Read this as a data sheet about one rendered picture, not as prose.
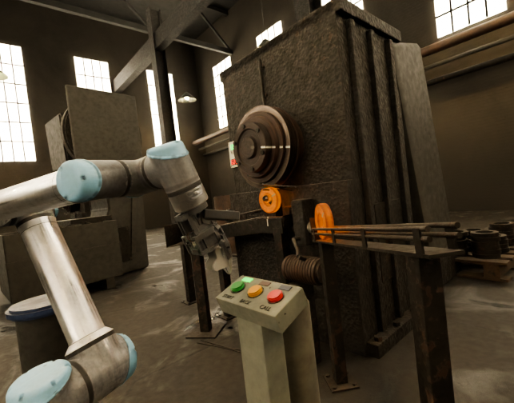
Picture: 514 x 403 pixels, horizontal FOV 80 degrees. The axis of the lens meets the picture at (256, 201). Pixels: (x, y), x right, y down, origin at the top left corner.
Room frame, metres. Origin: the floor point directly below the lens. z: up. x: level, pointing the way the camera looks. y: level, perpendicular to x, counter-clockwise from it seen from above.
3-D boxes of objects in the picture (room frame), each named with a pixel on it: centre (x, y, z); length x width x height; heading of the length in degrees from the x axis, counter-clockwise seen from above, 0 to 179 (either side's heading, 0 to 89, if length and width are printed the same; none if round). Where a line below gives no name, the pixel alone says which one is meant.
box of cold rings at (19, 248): (3.42, 2.25, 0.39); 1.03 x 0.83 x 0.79; 135
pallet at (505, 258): (2.93, -1.69, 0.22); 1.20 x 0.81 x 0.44; 39
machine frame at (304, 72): (2.08, -0.40, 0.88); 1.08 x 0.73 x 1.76; 41
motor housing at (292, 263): (1.46, -0.19, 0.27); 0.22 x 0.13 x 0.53; 41
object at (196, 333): (1.99, 0.44, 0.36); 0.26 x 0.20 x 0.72; 76
